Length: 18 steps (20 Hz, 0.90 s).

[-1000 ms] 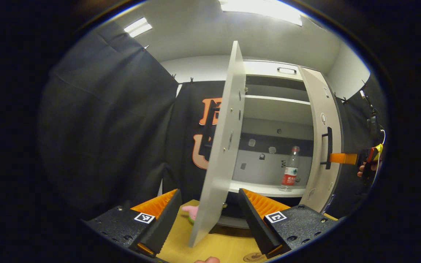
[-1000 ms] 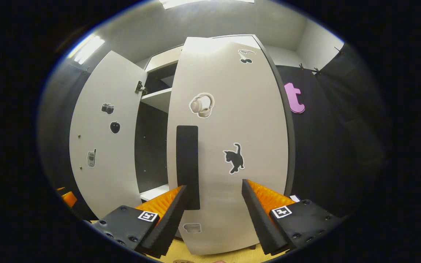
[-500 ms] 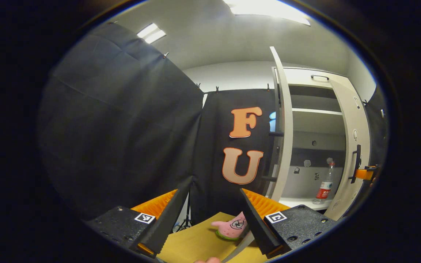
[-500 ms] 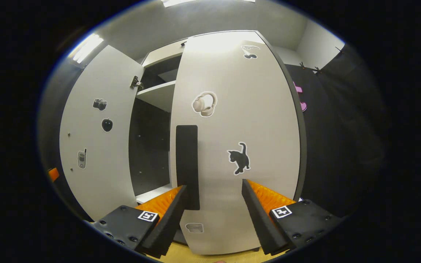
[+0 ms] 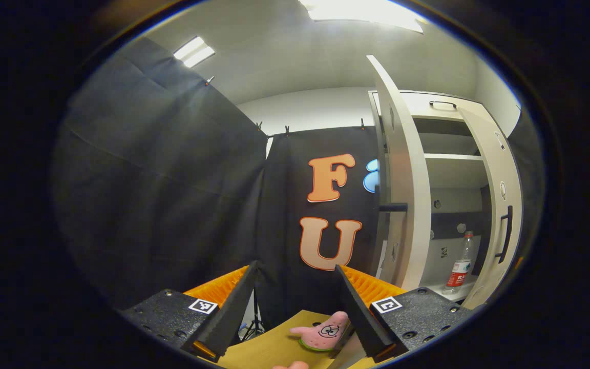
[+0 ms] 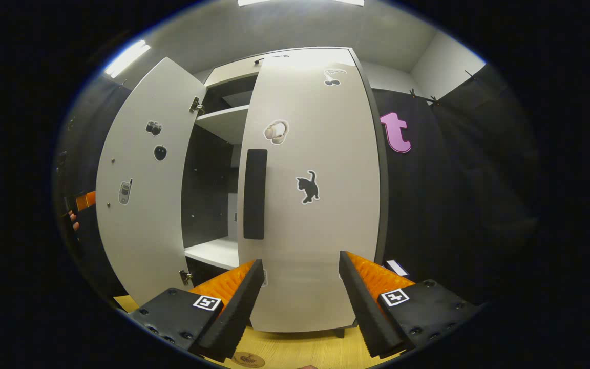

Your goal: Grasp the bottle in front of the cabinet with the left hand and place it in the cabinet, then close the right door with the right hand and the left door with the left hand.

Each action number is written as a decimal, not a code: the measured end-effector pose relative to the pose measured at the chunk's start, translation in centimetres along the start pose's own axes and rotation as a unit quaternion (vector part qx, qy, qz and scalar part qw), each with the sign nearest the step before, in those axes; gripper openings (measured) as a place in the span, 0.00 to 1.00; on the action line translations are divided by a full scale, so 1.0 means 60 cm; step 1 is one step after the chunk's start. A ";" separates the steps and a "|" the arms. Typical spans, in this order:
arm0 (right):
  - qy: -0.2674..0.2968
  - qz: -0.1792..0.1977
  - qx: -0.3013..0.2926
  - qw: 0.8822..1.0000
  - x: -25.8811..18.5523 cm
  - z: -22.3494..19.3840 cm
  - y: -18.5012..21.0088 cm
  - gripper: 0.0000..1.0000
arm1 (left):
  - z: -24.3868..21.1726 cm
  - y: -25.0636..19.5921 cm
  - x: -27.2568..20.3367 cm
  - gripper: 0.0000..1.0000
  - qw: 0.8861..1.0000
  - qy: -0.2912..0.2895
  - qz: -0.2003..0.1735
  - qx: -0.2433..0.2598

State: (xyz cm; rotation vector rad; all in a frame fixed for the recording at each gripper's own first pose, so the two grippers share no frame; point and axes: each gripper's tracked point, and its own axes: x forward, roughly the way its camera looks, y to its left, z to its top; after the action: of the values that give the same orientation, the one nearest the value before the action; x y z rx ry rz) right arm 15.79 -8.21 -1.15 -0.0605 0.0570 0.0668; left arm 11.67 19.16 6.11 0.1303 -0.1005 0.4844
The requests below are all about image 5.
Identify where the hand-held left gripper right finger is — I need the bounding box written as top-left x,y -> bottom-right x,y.
334,264 -> 477,363

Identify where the black backdrop cloth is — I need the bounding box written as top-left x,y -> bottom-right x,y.
52,37 -> 269,311
254,125 -> 394,331
508,105 -> 545,257

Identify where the white cabinet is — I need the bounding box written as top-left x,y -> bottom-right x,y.
367,55 -> 524,311

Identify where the black tripod stand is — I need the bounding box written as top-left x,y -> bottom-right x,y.
240,287 -> 268,342

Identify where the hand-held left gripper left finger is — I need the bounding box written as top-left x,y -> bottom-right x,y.
113,260 -> 260,363

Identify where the white cabinet door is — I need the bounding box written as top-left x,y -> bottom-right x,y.
458,105 -> 524,311
367,55 -> 433,293

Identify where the ceiling light panel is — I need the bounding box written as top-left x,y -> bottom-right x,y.
173,35 -> 216,69
299,0 -> 425,34

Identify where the clear plastic water bottle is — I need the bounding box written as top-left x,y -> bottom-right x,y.
446,231 -> 475,294

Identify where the white cabinet drawer front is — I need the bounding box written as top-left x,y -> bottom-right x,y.
372,91 -> 486,121

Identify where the pink starfish plush toy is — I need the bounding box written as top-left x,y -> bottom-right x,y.
289,311 -> 351,353

